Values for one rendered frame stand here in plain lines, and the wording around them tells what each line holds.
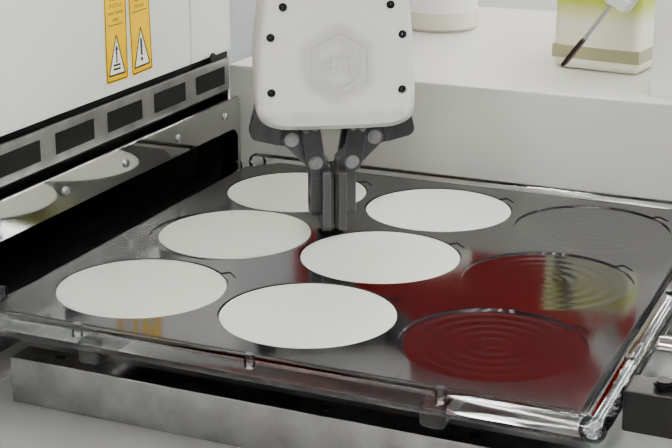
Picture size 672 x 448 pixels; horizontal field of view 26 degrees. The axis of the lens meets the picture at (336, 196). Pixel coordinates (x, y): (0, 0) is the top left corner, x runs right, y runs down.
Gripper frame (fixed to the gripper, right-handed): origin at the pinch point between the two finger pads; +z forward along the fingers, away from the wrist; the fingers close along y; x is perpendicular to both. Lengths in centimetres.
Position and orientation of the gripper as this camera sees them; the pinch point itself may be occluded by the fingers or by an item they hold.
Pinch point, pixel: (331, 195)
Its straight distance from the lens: 95.6
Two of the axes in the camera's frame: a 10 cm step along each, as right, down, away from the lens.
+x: -1.4, -2.9, 9.5
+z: 0.0, 9.6, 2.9
